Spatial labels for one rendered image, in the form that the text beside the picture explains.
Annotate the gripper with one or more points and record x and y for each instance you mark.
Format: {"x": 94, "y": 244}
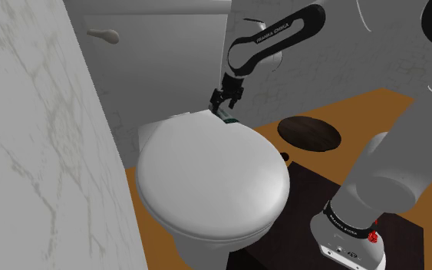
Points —
{"x": 232, "y": 86}

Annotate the small green and white tube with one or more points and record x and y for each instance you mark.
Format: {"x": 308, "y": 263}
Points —
{"x": 230, "y": 119}

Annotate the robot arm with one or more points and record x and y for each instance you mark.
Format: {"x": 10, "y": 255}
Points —
{"x": 395, "y": 157}

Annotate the white toilet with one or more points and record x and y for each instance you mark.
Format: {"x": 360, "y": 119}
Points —
{"x": 208, "y": 172}

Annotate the dark brown round mat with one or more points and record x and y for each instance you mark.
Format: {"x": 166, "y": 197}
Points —
{"x": 309, "y": 134}

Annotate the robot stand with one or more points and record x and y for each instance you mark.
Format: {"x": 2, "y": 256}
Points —
{"x": 298, "y": 224}

